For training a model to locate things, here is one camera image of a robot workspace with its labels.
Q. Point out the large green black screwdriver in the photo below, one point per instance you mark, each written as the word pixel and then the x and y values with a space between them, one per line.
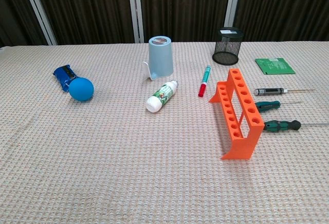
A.
pixel 280 126

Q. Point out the orange test tube rack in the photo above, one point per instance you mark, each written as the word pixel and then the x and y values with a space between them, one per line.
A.
pixel 241 141

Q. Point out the silver black precision screwdriver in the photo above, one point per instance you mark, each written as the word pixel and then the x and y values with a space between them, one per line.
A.
pixel 268 91

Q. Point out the white bottle with green label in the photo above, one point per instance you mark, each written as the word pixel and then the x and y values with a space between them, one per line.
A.
pixel 160 96

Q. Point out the light blue plastic cup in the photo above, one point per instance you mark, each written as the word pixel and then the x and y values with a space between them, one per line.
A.
pixel 160 59

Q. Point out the green marker with red cap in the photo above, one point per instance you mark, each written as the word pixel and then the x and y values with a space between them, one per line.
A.
pixel 205 80

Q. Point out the beige woven tablecloth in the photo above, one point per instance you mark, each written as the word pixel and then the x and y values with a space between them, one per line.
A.
pixel 128 170

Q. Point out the black mesh pen holder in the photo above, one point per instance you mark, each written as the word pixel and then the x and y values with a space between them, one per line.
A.
pixel 227 49

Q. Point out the blue ball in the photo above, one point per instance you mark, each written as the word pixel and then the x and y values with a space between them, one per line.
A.
pixel 81 90

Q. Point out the blue snack packet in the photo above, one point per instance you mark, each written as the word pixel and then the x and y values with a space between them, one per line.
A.
pixel 63 73

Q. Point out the green sachet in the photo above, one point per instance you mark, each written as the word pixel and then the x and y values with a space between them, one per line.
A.
pixel 275 66

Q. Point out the black curtain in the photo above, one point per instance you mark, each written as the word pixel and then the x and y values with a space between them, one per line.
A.
pixel 90 8

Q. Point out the white aluminium frame post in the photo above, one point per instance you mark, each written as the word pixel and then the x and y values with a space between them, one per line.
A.
pixel 232 3
pixel 38 10
pixel 135 8

